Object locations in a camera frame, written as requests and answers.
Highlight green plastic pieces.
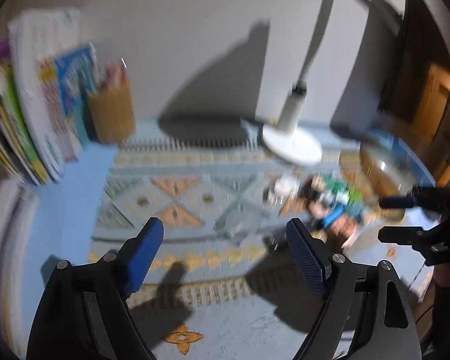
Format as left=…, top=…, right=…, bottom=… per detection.
left=322, top=176, right=363, bottom=216

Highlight patterned blue woven mat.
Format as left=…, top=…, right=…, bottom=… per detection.
left=87, top=138, right=436, bottom=360

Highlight pink flat plastic case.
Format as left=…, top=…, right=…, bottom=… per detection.
left=328, top=214, right=359, bottom=249

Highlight black plush toy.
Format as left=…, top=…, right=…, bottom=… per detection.
left=299, top=175, right=331, bottom=218

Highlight white desk lamp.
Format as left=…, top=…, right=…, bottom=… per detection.
left=261, top=0, right=403, bottom=166

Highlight wooden door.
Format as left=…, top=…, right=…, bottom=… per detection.
left=378, top=0, right=450, bottom=147

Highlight blue rectangular box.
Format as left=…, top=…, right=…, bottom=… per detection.
left=315, top=203, right=347, bottom=230

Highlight clear cased white blue item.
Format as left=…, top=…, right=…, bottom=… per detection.
left=264, top=175, right=301, bottom=205

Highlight brown cylindrical pencil holder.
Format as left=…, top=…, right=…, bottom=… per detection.
left=88, top=58, right=136, bottom=145

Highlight stack of upright books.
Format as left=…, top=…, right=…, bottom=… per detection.
left=0, top=7, right=97, bottom=185

